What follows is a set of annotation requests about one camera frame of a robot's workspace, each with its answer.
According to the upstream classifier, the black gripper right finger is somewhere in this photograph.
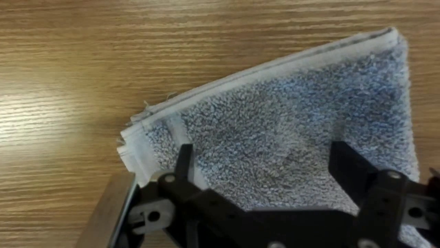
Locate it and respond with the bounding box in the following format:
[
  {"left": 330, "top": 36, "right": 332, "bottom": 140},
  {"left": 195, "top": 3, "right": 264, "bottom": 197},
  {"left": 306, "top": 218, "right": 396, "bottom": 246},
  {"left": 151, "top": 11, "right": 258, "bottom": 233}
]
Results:
[{"left": 328, "top": 140, "right": 409, "bottom": 248}]

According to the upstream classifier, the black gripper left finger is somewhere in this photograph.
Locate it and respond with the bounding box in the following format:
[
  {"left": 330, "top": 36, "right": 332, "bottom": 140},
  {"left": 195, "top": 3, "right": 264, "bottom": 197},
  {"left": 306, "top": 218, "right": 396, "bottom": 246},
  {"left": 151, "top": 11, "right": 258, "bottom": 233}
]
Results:
[{"left": 156, "top": 142, "right": 246, "bottom": 248}]

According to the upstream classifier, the grey terry towel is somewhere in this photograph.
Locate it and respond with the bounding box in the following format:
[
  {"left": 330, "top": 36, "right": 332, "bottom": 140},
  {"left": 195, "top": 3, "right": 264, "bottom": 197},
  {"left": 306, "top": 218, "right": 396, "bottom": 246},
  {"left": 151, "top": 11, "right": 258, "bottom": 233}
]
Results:
[{"left": 115, "top": 27, "right": 420, "bottom": 248}]

